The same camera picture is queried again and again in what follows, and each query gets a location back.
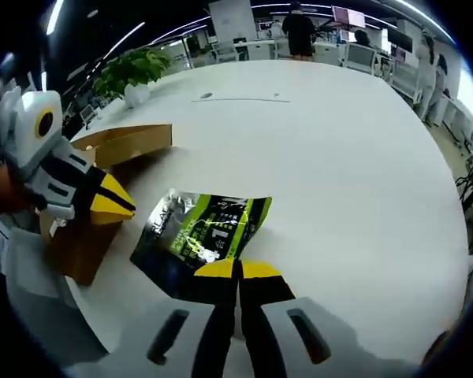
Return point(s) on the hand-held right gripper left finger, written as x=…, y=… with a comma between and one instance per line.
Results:
x=189, y=338

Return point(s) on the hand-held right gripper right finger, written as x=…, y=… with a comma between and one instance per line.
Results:
x=284, y=338

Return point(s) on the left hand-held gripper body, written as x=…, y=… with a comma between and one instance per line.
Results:
x=35, y=145

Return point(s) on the brown cardboard shoe box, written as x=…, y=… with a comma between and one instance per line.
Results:
x=142, y=143

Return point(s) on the black green soft packet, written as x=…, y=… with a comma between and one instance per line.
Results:
x=205, y=232

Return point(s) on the person's left hand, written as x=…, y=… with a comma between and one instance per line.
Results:
x=4, y=189

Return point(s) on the potted green plant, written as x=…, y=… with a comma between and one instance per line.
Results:
x=138, y=67

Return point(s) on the white grey office chair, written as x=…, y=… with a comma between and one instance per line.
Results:
x=360, y=57
x=225, y=51
x=406, y=82

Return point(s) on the white pillar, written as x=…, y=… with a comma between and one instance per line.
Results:
x=230, y=19

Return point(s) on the dark reddish monitor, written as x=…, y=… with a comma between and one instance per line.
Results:
x=400, y=39

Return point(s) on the pink purple wall screens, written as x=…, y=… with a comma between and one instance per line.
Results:
x=348, y=16

